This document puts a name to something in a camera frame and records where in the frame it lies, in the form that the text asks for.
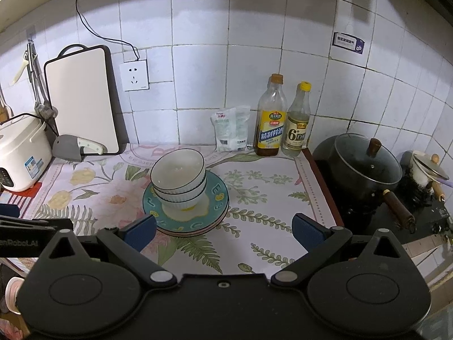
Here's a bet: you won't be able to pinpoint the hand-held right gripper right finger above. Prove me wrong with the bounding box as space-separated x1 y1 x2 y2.
270 214 403 289

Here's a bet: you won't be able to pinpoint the white rice cooker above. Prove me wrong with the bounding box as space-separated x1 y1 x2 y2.
0 113 54 193

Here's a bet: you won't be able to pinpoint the black cable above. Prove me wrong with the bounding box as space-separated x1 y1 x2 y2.
76 0 141 63

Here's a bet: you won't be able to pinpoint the purple white wall sticker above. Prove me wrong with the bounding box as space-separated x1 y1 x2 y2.
332 31 365 55

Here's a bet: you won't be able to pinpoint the black gas stove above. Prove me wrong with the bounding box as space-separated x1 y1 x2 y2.
311 148 453 246

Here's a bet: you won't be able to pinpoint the red striped cloth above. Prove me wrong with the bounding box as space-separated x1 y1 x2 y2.
0 189 44 221

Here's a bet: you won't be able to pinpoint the yellow label cooking wine bottle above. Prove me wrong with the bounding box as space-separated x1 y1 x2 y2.
254 73 287 157

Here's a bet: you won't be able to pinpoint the small white pot lid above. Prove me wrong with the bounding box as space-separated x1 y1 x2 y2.
412 151 451 182

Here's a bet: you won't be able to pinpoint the large white plate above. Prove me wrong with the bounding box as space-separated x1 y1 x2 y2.
143 172 231 237

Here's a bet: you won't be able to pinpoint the floral tablecloth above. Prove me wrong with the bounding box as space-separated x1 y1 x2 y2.
21 142 345 276

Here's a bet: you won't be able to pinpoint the white salt bag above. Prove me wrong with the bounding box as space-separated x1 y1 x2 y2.
211 105 251 152

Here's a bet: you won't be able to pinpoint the beige overhead shelf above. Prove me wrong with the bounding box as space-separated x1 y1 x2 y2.
0 0 383 34

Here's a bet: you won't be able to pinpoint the white cutting board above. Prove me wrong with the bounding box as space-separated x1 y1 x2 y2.
43 44 120 156

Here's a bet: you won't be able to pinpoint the small white enamel pot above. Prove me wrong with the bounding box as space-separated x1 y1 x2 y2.
410 150 451 201

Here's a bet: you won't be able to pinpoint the blue fried egg plate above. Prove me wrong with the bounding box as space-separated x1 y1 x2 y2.
142 169 230 233

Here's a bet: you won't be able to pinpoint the wooden utensil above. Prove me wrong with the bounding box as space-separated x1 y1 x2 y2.
0 84 13 123

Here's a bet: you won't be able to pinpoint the clear vinegar bottle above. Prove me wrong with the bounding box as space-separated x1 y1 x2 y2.
281 82 312 158

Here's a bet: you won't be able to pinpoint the white rice paddle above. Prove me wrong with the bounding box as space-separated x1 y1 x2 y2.
13 54 29 84

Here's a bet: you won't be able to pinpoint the white pink round container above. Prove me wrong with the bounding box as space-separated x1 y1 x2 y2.
5 275 25 315

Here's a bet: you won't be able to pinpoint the metal ladle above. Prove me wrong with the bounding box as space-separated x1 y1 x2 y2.
24 42 49 117

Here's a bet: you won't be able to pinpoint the hanging metal utensils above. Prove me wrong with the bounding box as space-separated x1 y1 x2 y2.
30 52 59 120

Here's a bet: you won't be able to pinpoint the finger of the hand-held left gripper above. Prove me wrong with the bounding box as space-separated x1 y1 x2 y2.
0 215 74 235
0 203 21 219

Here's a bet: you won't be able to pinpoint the black cooking pot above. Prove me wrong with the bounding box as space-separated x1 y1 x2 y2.
313 132 416 235

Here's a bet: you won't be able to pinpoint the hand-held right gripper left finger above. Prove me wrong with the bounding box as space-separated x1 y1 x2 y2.
37 214 178 289

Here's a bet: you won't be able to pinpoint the cleaver with grey sheath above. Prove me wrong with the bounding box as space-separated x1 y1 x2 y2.
52 134 108 162

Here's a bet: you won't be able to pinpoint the white wall socket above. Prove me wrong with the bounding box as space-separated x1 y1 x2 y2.
119 59 149 92

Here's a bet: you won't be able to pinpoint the white bowl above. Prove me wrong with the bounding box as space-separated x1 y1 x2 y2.
159 194 205 214
152 180 207 203
150 148 206 192

